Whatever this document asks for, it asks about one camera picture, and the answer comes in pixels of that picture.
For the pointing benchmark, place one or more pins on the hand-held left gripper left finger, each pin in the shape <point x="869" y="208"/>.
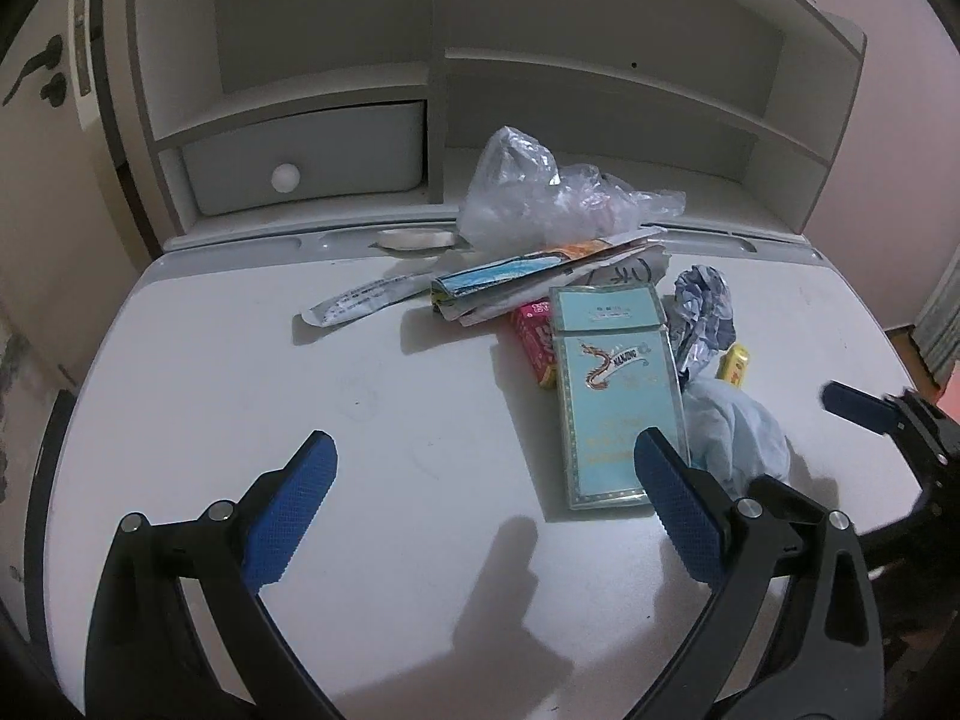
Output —
<point x="294" y="506"/>

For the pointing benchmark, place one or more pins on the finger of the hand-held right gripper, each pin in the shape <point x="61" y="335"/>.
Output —
<point x="855" y="401"/>

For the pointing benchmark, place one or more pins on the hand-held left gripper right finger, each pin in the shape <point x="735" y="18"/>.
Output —
<point x="679" y="510"/>

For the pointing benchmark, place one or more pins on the light blue tissue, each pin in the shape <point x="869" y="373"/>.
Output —
<point x="739" y="420"/>

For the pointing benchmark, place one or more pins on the small yellow packet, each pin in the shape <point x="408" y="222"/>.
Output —
<point x="735" y="365"/>

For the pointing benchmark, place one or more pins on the teal cigarette box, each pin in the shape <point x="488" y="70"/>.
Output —
<point x="615" y="397"/>

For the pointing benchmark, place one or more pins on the silver foil wrapper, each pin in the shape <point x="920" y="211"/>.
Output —
<point x="701" y="307"/>

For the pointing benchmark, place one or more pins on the long white paper wrapper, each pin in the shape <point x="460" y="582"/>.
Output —
<point x="367" y="298"/>

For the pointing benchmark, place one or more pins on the pink snack packet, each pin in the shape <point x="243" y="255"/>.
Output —
<point x="534" y="337"/>

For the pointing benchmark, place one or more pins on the white handwritten paper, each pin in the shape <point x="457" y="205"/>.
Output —
<point x="630" y="270"/>

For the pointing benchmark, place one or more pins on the pile of wrappers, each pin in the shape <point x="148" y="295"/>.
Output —
<point x="495" y="281"/>

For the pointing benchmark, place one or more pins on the clear plastic bag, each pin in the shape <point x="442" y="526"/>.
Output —
<point x="540" y="191"/>

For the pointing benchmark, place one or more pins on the grey pleated curtain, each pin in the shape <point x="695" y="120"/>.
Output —
<point x="941" y="315"/>

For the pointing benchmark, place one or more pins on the round white drawer knob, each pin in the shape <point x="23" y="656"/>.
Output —
<point x="286" y="177"/>

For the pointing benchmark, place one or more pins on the white desk drawer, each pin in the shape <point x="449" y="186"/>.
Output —
<point x="330" y="150"/>

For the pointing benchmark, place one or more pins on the cream door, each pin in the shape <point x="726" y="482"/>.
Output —
<point x="52" y="187"/>

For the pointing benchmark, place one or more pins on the white desk hutch shelf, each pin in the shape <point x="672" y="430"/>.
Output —
<point x="600" y="82"/>

